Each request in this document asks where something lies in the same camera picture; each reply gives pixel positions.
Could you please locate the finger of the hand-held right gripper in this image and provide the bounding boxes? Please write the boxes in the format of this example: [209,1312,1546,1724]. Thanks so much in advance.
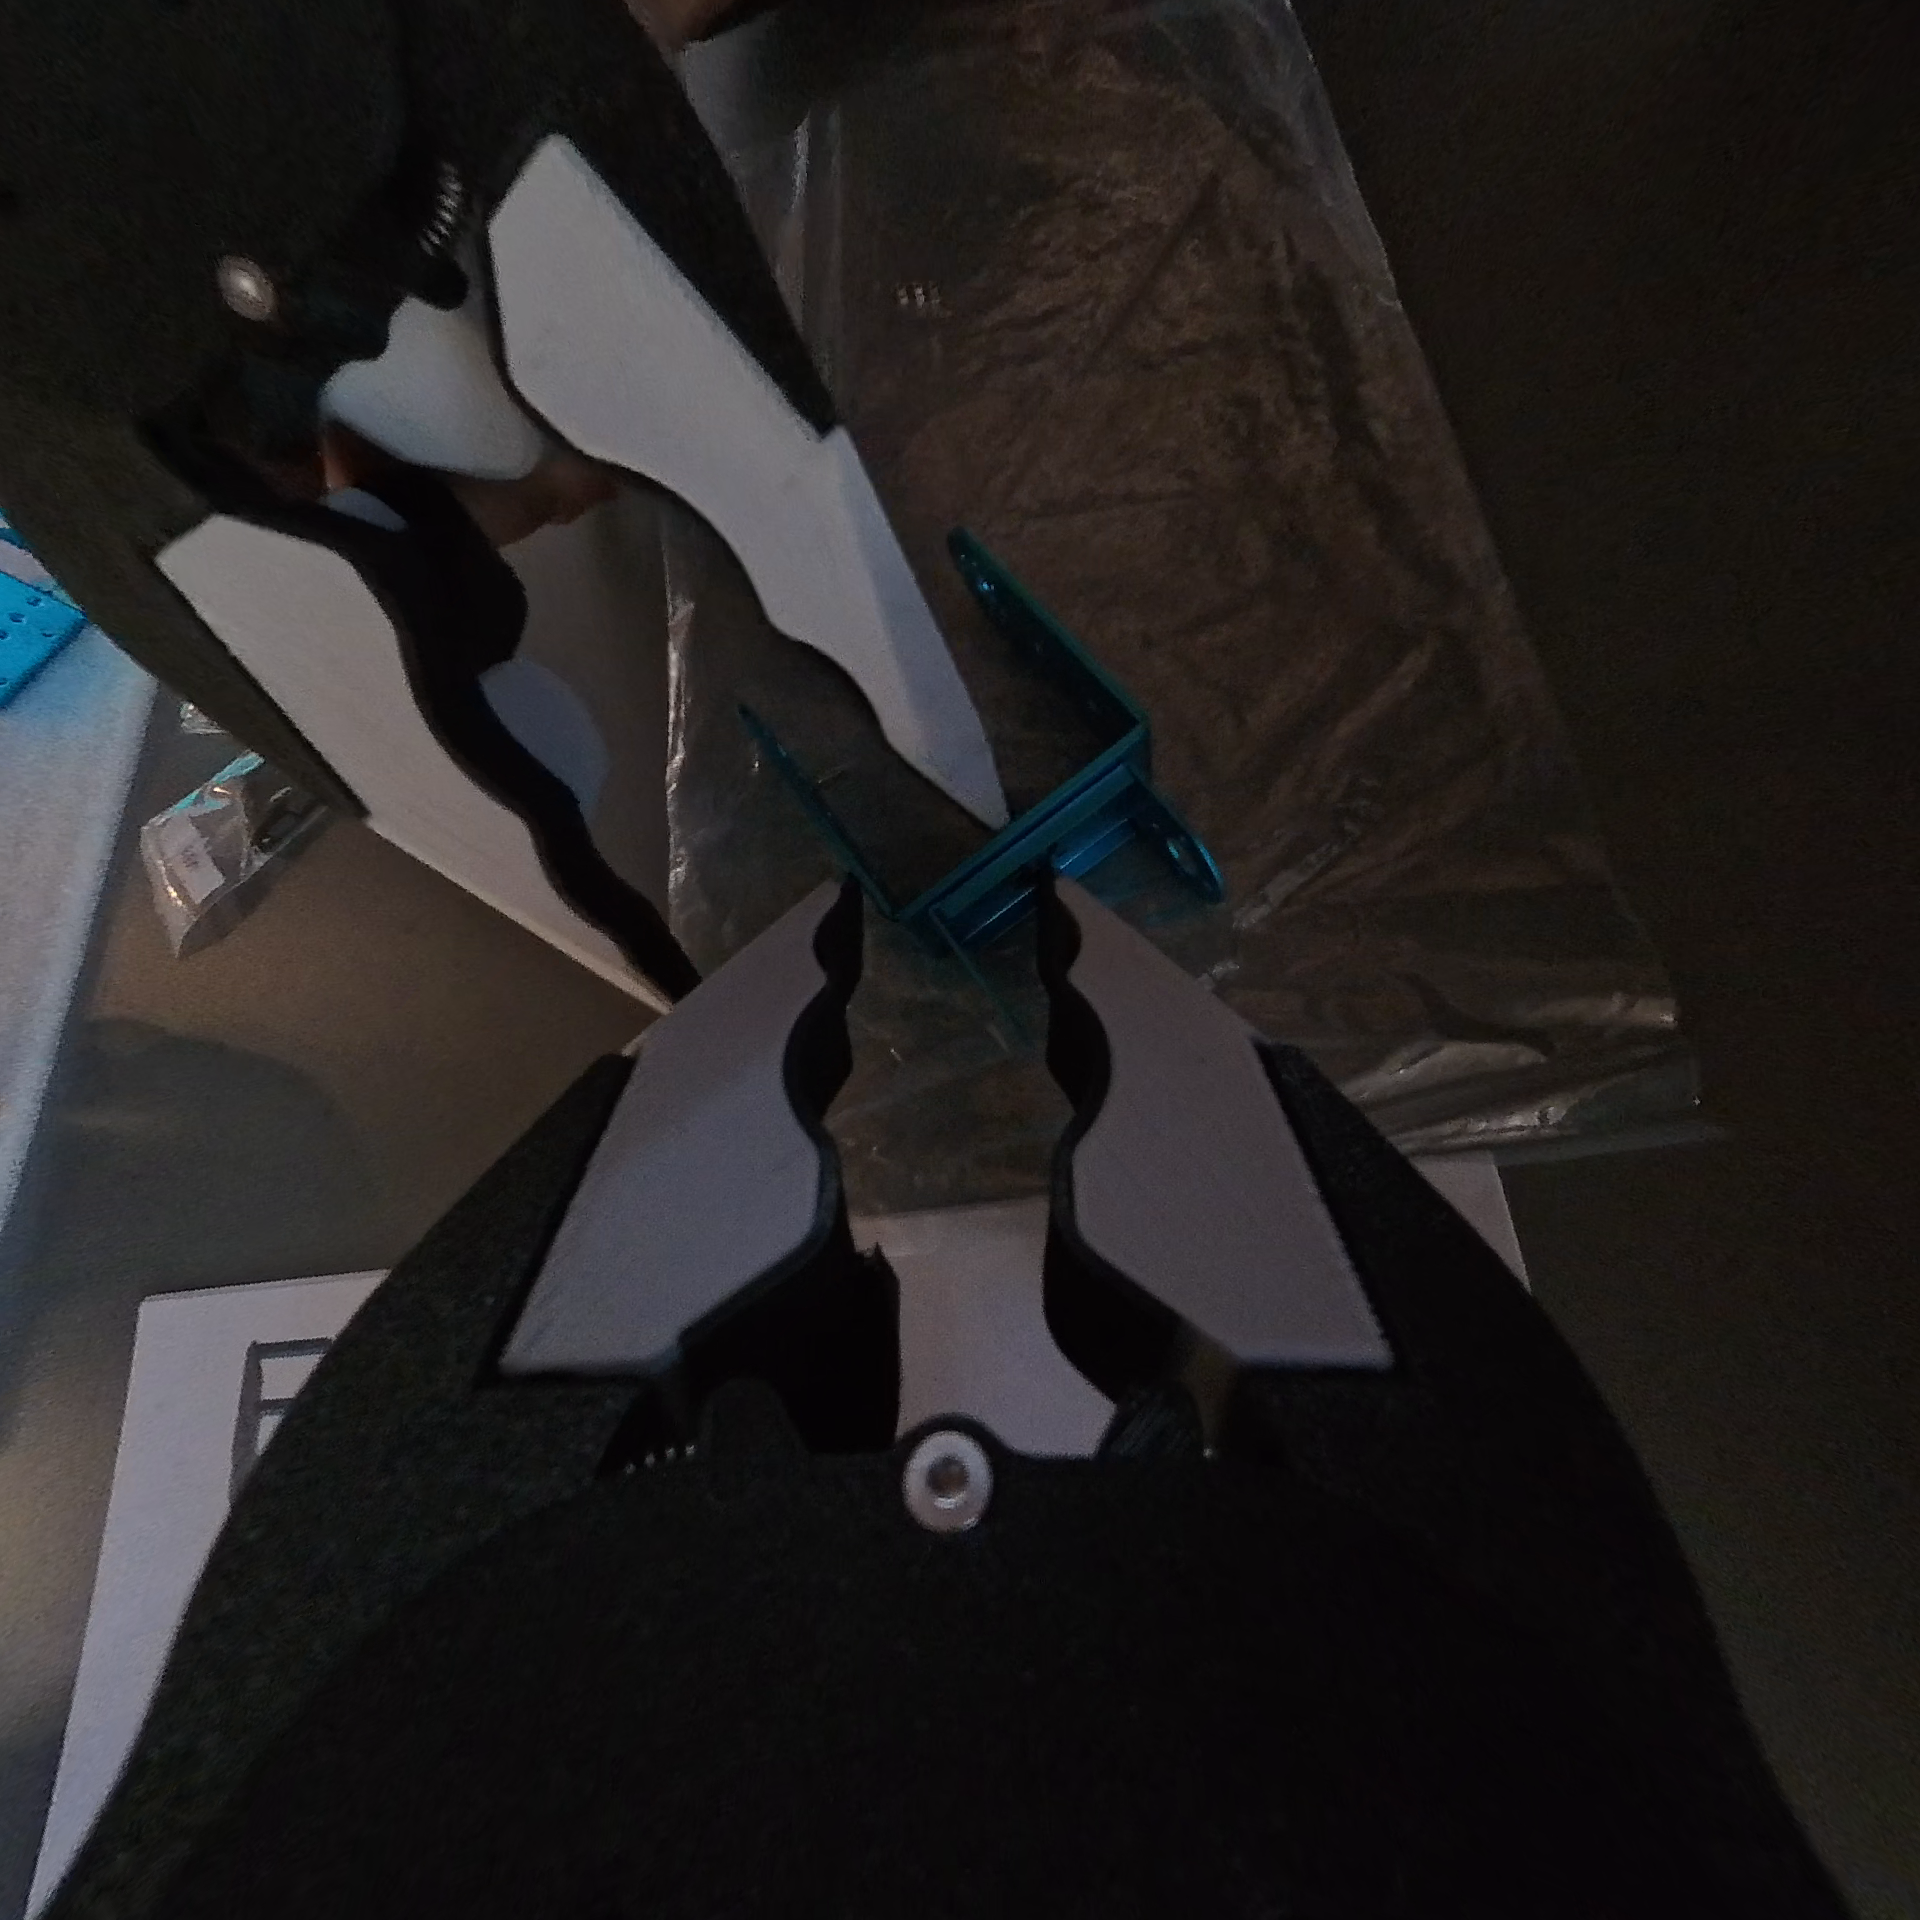
[484,128,1010,827]
[147,494,708,1016]

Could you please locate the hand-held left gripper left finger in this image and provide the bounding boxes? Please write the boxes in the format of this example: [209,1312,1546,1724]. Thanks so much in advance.
[494,875,871,1380]

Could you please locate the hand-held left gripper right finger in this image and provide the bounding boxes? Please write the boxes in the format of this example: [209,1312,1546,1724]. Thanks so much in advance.
[1043,875,1399,1373]

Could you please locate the blue metal bracket assembly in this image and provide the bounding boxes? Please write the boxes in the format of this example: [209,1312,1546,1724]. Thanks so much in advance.
[736,526,1232,1054]

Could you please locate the clear plastic bag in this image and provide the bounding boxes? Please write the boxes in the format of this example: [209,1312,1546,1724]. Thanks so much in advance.
[658,0,1712,1173]

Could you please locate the grey desk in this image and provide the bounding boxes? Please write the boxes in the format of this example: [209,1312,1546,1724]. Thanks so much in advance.
[0,0,1920,1920]

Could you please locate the person's right hand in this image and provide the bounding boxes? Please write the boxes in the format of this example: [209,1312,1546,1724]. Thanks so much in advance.
[494,451,671,554]

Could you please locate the scattered small parts bags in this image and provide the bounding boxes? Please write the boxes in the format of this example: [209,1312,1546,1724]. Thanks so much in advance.
[138,705,335,961]

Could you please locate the white foam slab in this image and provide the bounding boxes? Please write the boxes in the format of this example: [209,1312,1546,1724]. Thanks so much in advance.
[0,500,160,1220]

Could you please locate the assembly instruction manual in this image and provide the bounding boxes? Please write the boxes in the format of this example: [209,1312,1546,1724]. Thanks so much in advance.
[17,1150,1539,1909]

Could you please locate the blue perforated plate bracket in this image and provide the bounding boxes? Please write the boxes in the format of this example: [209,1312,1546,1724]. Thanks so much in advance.
[0,505,78,716]

